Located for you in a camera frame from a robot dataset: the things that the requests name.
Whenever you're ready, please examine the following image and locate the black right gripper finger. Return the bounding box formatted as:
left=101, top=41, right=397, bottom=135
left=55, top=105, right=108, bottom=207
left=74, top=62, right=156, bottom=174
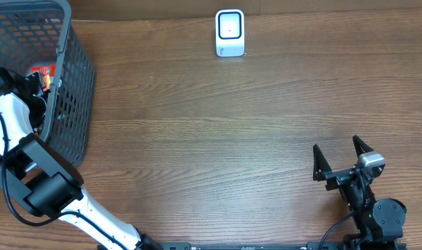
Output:
left=312, top=144, right=332, bottom=181
left=353, top=135, right=373, bottom=156

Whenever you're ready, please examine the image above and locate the red orange snack bag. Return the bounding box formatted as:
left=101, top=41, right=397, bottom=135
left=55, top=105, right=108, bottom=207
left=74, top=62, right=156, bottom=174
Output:
left=29, top=64, right=56, bottom=92

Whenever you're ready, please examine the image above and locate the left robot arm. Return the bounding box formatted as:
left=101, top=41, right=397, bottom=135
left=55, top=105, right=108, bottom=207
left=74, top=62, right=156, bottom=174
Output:
left=0, top=67, right=161, bottom=249

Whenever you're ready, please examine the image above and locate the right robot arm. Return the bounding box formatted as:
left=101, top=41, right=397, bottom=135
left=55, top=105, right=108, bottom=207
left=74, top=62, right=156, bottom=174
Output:
left=312, top=135, right=407, bottom=249

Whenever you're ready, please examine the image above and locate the white barcode scanner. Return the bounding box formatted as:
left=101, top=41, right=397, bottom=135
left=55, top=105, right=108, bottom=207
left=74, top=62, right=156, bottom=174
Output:
left=215, top=9, right=245, bottom=58

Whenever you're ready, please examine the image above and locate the grey plastic shopping basket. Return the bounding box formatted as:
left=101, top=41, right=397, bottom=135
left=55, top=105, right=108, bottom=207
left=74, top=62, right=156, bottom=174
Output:
left=0, top=1, right=96, bottom=167

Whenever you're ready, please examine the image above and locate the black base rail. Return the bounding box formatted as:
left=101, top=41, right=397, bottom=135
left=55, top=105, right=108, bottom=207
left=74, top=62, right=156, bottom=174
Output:
left=160, top=242, right=408, bottom=250

